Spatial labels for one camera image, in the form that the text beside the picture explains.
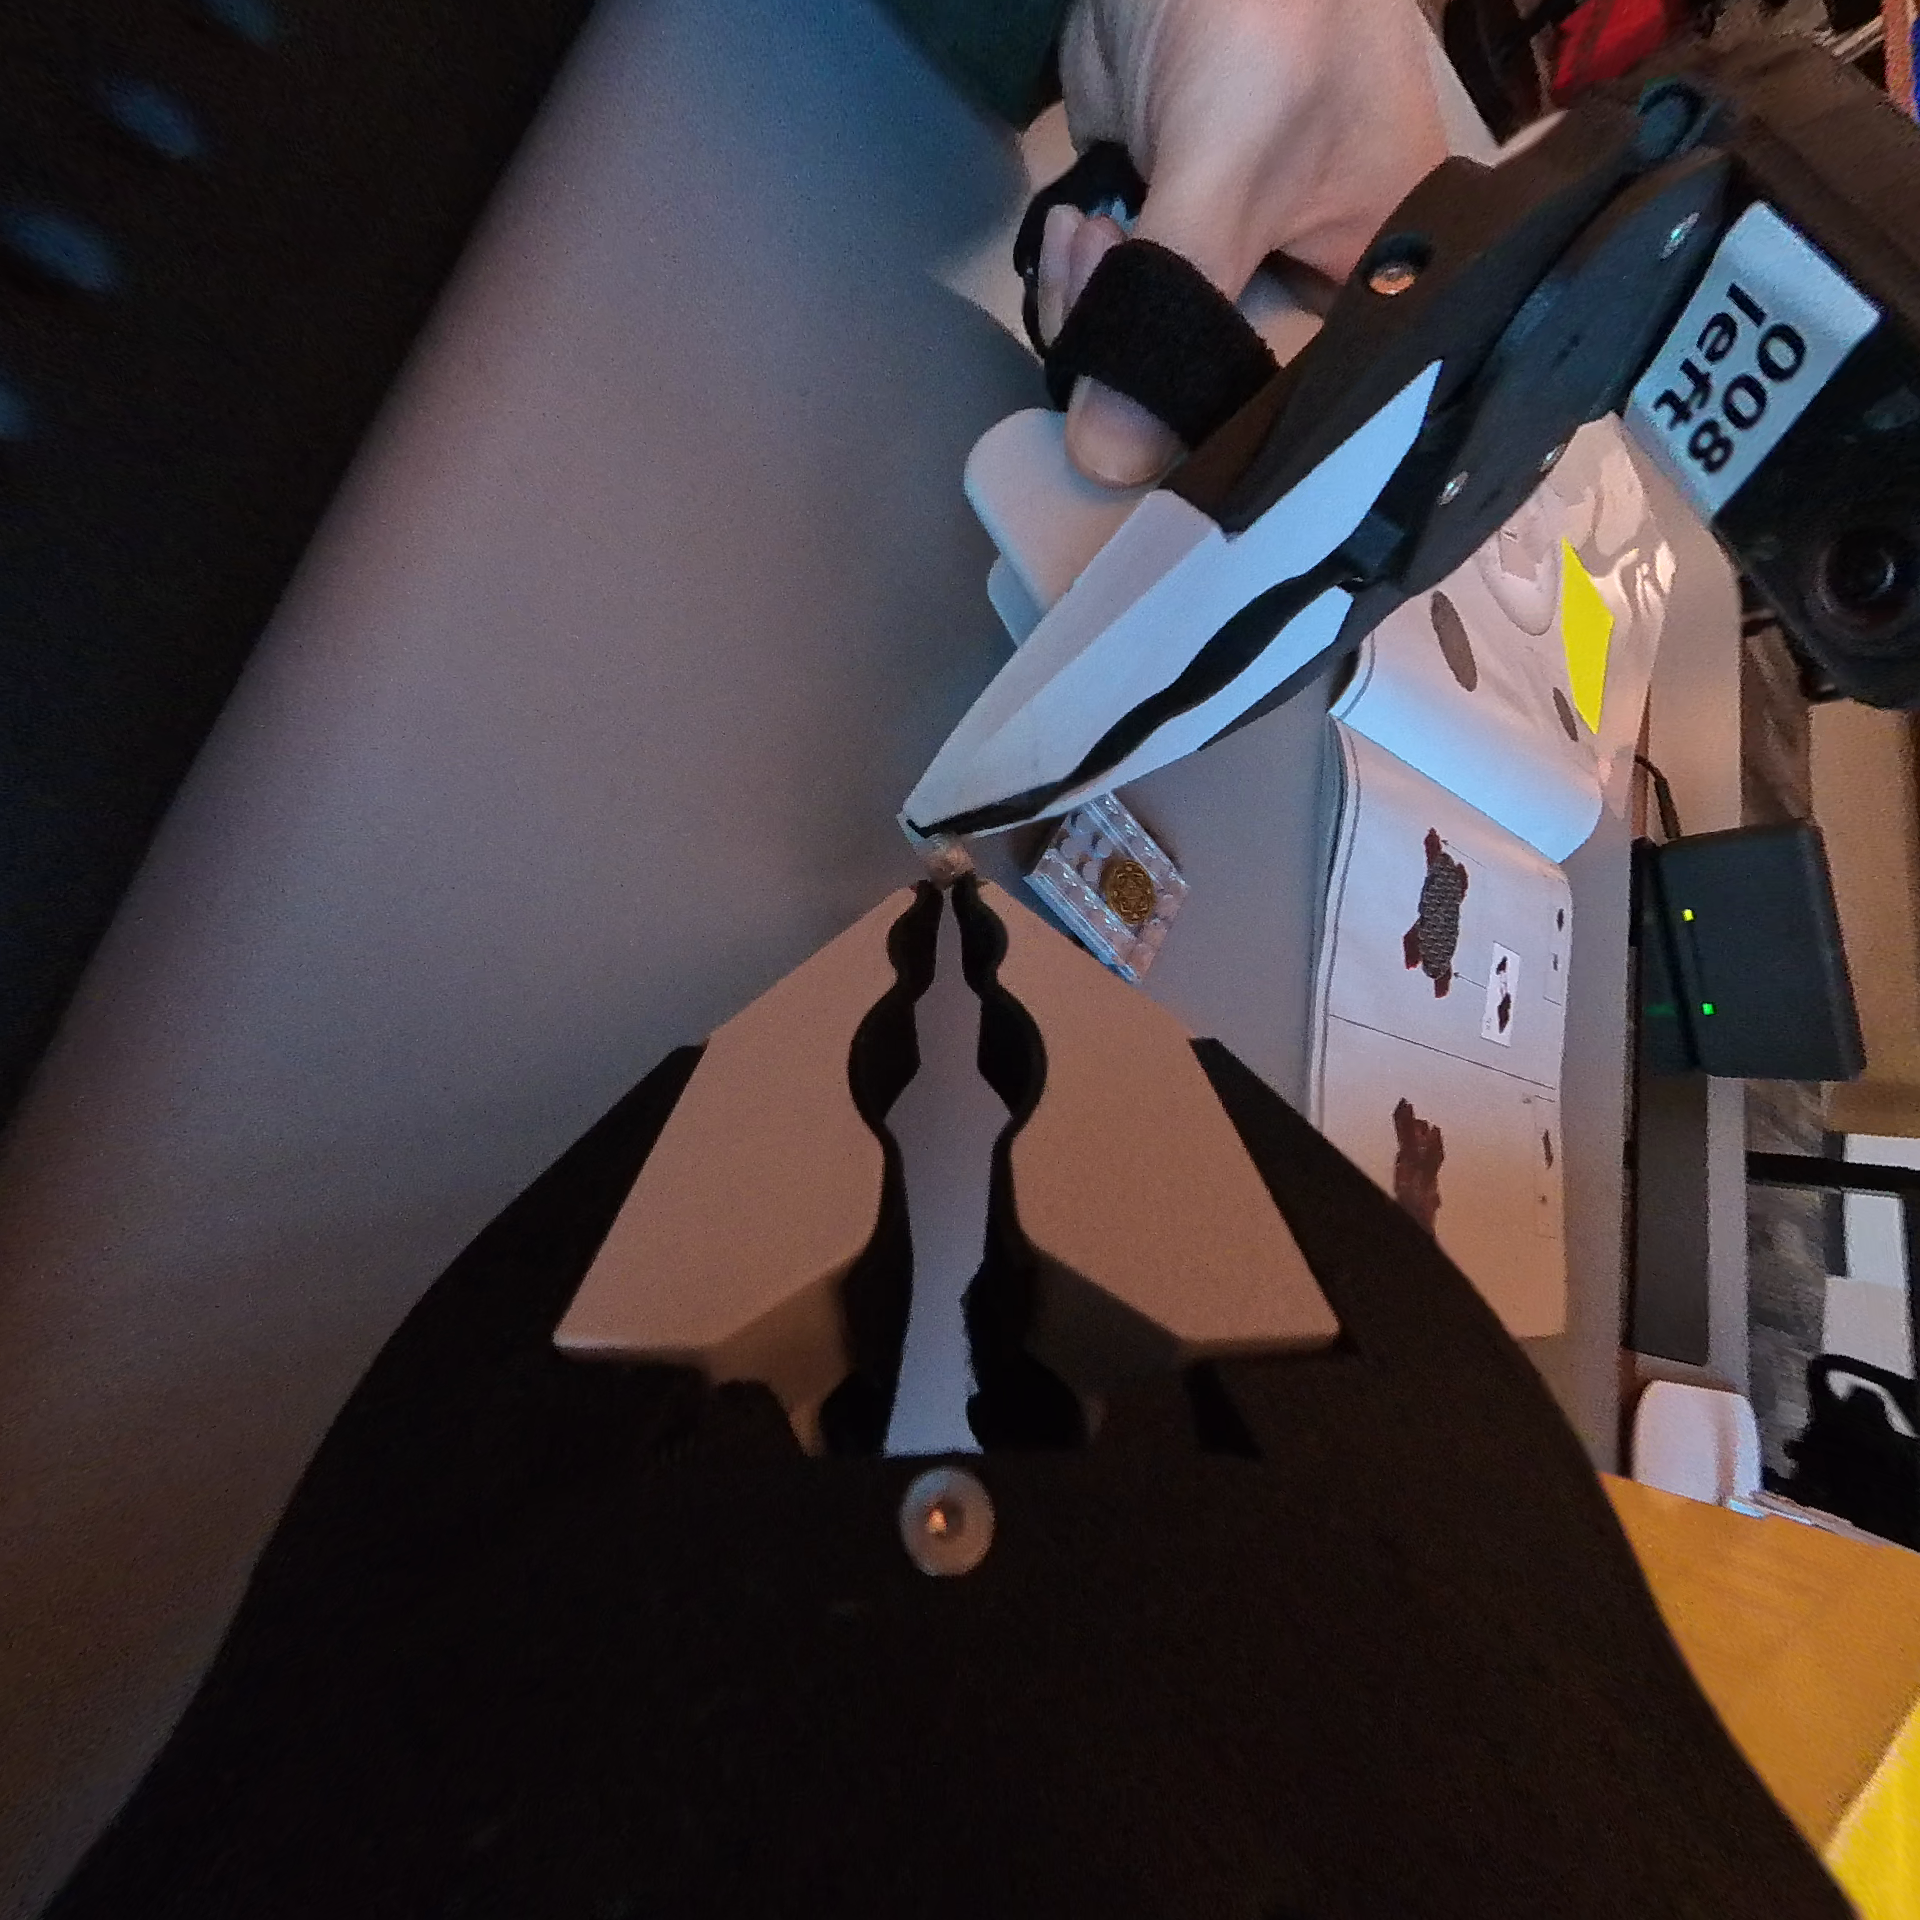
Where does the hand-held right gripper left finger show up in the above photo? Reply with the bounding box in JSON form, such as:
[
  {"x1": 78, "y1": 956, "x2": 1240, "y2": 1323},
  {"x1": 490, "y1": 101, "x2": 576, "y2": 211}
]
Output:
[{"x1": 551, "y1": 883, "x2": 943, "y2": 1454}]

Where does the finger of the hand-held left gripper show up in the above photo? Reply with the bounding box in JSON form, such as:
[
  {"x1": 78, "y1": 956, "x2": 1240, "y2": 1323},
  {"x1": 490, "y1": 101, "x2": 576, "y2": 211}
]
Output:
[
  {"x1": 958, "y1": 585, "x2": 1354, "y2": 841},
  {"x1": 895, "y1": 356, "x2": 1449, "y2": 836}
]

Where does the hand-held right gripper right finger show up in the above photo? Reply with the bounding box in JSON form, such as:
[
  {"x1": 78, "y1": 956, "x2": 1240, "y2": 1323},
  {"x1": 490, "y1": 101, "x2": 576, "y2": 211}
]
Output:
[{"x1": 951, "y1": 877, "x2": 1342, "y2": 1454}]

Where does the yellow plastic parts bin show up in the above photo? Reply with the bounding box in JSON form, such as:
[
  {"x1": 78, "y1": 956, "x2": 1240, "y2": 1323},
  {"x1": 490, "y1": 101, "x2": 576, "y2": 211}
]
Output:
[{"x1": 1598, "y1": 1470, "x2": 1920, "y2": 1920}]

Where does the grey desk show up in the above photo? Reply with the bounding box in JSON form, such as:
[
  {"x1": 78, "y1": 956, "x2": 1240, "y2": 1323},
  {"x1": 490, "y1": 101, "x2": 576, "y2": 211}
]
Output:
[{"x1": 0, "y1": 0, "x2": 1753, "y2": 1920}]

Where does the person's left hand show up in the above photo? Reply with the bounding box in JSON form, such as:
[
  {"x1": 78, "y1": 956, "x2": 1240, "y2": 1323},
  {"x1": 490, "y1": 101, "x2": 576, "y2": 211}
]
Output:
[{"x1": 1030, "y1": 0, "x2": 1450, "y2": 492}]

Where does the yellow sticky note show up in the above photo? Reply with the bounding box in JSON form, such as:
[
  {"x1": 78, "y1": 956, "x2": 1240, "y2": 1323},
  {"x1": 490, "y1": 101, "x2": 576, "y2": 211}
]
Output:
[{"x1": 1558, "y1": 538, "x2": 1615, "y2": 736}]

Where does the instruction booklet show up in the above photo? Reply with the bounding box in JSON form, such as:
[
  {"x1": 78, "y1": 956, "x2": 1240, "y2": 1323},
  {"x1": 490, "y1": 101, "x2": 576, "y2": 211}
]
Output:
[{"x1": 1304, "y1": 421, "x2": 1670, "y2": 1344}]

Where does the black electronic box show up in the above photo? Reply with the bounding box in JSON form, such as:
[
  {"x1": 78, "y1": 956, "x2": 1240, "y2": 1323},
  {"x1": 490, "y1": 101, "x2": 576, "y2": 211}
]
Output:
[{"x1": 1632, "y1": 817, "x2": 1869, "y2": 1081}]

